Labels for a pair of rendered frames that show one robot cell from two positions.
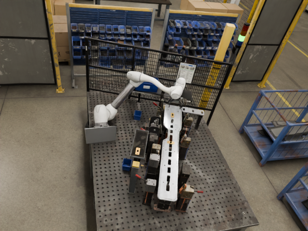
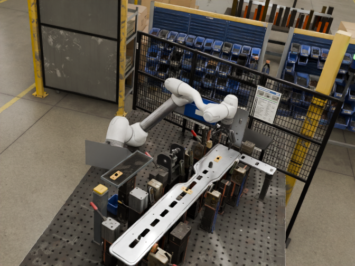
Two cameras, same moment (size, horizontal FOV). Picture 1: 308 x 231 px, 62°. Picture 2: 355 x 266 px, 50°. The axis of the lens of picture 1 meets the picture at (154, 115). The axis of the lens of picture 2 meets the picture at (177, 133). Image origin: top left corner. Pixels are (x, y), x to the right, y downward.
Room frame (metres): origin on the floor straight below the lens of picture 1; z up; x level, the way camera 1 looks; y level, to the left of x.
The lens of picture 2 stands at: (0.21, -1.12, 2.73)
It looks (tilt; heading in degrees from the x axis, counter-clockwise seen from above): 33 degrees down; 30
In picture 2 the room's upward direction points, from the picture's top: 8 degrees clockwise
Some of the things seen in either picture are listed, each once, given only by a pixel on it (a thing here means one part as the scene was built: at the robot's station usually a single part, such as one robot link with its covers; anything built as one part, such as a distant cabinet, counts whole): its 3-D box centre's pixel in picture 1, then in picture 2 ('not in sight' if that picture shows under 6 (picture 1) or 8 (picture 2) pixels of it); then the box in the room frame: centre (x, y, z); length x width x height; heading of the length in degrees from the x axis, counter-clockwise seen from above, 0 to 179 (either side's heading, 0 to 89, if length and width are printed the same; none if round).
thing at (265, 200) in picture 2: (198, 121); (265, 185); (2.60, -0.60, 0.84); 0.11 x 0.06 x 0.29; 92
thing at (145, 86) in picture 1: (146, 84); (203, 110); (2.85, 0.18, 1.10); 0.30 x 0.17 x 0.13; 99
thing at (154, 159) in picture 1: (151, 169); (137, 216); (1.63, -0.09, 0.90); 0.13 x 0.10 x 0.41; 92
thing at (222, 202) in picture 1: (154, 138); (185, 189); (2.29, -0.07, 0.68); 2.56 x 1.61 x 0.04; 21
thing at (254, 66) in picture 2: (174, 51); (254, 68); (3.07, -0.11, 1.53); 0.06 x 0.06 x 0.20
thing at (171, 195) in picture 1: (171, 144); (186, 192); (1.94, -0.25, 1.00); 1.38 x 0.22 x 0.02; 2
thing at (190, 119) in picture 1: (186, 128); (235, 187); (2.38, -0.43, 0.87); 0.12 x 0.09 x 0.35; 92
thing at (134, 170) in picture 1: (133, 178); (100, 216); (1.46, 0.08, 0.92); 0.08 x 0.08 x 0.44; 2
